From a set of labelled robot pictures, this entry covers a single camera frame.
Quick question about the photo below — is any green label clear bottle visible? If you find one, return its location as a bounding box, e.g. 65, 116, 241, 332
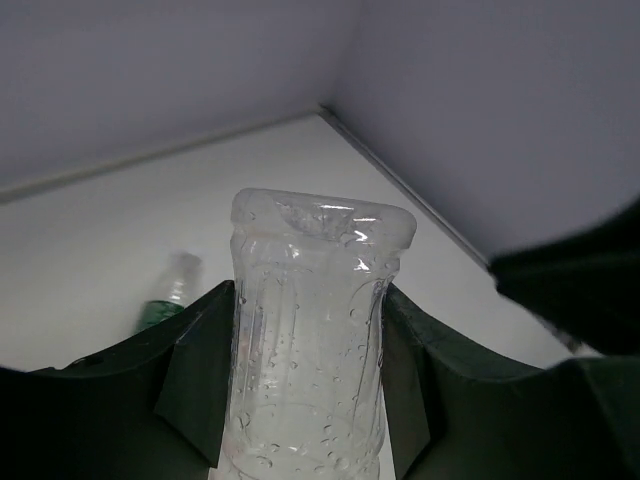
133, 251, 203, 334

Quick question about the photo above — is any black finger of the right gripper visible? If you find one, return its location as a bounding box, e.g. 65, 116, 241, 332
488, 201, 639, 356

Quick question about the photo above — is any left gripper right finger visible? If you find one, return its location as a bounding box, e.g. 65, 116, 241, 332
382, 287, 639, 479

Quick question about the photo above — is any clear unlabelled plastic bottle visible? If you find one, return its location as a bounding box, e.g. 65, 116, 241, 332
214, 189, 417, 479

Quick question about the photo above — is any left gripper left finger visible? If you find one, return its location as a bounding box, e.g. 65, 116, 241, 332
1, 281, 234, 479

